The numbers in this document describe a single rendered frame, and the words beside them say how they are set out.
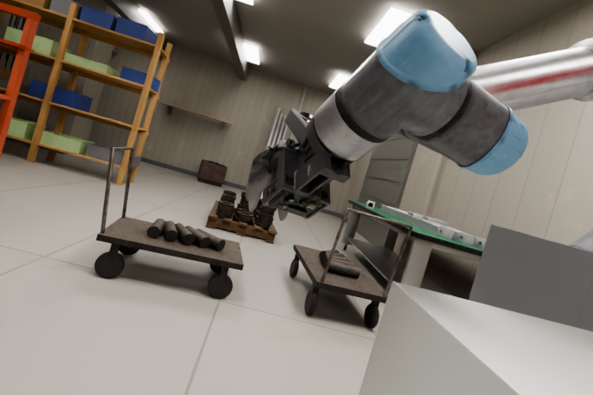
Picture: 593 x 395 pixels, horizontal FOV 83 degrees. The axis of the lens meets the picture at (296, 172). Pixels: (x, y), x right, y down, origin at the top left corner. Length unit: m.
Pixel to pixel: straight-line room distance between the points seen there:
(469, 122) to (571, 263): 0.45
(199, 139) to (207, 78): 1.79
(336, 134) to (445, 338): 0.20
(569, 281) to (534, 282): 0.07
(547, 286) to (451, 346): 0.53
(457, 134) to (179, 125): 10.00
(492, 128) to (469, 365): 0.22
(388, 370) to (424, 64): 0.25
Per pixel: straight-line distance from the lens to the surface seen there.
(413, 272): 3.30
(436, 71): 0.30
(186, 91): 10.34
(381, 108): 0.32
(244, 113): 9.99
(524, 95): 0.58
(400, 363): 0.31
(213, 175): 9.00
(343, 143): 0.35
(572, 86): 0.64
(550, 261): 0.78
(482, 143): 0.37
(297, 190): 0.39
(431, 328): 0.28
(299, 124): 0.45
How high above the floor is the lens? 1.04
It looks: 1 degrees down
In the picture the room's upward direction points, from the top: 16 degrees clockwise
